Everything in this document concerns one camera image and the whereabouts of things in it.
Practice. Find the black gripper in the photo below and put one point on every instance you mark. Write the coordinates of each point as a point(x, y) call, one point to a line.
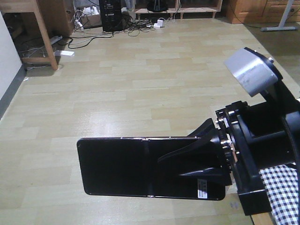
point(260, 137)

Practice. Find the black computer tower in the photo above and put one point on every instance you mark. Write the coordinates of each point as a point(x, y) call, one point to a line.
point(111, 16)

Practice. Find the white power strip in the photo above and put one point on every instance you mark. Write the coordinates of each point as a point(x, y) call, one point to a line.
point(55, 39)

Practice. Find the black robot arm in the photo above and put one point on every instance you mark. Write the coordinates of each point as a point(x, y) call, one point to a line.
point(286, 93)

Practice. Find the white standing desk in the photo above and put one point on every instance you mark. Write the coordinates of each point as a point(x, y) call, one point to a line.
point(281, 26)

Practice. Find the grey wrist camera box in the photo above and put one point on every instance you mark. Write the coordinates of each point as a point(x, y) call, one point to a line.
point(252, 70)

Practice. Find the black white gingham quilt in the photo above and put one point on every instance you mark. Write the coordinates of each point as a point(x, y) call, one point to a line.
point(281, 184)

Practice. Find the low wooden shelf unit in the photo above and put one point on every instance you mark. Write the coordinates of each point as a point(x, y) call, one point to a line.
point(176, 7)

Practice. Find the orange wooden cabinet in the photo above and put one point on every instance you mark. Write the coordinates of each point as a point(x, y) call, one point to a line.
point(255, 11)

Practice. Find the white charger block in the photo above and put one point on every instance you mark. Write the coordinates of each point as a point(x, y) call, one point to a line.
point(159, 24)

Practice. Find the light wooden desk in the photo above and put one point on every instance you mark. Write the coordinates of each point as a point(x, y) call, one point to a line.
point(51, 15)

